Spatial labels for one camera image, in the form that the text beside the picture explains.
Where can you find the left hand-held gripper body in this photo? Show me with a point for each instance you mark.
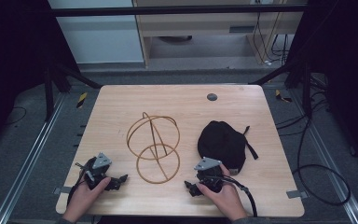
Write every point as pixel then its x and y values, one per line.
pixel 97 171

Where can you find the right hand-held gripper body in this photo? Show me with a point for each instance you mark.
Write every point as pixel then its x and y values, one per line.
pixel 209 175

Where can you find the black cap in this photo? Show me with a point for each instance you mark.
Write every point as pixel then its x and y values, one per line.
pixel 222 143

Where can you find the person's right hand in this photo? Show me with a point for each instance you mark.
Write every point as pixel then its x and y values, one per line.
pixel 227 200

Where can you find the person's left hand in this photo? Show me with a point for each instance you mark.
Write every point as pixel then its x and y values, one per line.
pixel 82 200

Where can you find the yellow black floor tape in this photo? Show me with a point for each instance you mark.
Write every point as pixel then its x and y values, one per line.
pixel 281 96
pixel 81 100

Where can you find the grey table grommet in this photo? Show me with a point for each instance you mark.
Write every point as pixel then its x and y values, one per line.
pixel 212 97

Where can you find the black metal stand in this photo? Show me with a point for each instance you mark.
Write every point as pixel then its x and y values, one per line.
pixel 59 81

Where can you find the white cabinet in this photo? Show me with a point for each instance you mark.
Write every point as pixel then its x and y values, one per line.
pixel 99 40

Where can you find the dark curtain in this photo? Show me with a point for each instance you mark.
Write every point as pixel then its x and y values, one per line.
pixel 12 46
pixel 345 46

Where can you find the grey metal table bracket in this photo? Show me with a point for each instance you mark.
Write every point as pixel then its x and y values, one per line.
pixel 296 194
pixel 62 190

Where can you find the silver floor rail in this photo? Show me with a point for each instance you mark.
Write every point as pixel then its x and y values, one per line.
pixel 332 161
pixel 28 161

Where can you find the black horizontal frame bar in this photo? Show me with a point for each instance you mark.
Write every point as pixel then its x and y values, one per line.
pixel 167 10

